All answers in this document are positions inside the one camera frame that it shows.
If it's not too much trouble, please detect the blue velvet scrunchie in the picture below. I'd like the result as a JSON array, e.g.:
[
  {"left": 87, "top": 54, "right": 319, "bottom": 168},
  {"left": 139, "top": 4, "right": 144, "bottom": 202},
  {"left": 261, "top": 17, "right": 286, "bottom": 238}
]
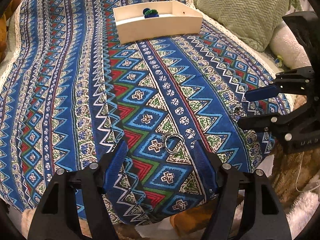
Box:
[{"left": 143, "top": 8, "right": 159, "bottom": 18}]

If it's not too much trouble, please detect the white fluffy cushion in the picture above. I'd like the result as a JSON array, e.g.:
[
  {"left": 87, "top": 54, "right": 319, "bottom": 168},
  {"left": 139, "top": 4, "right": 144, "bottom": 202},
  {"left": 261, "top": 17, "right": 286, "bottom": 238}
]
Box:
[{"left": 269, "top": 21, "right": 311, "bottom": 69}]

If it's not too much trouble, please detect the brown fuzzy rug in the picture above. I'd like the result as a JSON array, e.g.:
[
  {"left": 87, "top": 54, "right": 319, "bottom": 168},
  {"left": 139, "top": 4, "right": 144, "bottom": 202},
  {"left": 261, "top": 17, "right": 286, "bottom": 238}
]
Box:
[{"left": 269, "top": 142, "right": 319, "bottom": 210}]

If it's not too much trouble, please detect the green textured pillow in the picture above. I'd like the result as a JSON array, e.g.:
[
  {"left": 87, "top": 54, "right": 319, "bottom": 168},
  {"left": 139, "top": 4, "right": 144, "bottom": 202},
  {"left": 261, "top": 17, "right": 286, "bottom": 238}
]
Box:
[{"left": 193, "top": 0, "right": 302, "bottom": 52}]

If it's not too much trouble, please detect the blue patterned woven blanket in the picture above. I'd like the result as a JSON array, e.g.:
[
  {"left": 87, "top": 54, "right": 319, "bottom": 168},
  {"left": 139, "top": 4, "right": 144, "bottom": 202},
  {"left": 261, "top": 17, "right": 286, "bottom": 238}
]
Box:
[{"left": 1, "top": 0, "right": 293, "bottom": 225}]

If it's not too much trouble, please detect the cream rectangular open box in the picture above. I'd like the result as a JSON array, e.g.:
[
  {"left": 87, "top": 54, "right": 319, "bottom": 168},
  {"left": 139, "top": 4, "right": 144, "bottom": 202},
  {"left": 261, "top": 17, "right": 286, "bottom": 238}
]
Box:
[{"left": 113, "top": 0, "right": 203, "bottom": 44}]

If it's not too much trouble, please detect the silver twisted ring bracelet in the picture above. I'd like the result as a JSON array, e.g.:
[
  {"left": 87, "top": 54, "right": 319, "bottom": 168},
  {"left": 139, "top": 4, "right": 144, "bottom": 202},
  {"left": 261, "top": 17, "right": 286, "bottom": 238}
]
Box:
[{"left": 231, "top": 103, "right": 246, "bottom": 120}]

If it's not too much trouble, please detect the white cable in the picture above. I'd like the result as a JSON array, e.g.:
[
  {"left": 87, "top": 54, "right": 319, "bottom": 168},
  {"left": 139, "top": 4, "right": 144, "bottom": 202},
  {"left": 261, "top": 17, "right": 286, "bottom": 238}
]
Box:
[{"left": 294, "top": 151, "right": 320, "bottom": 193}]

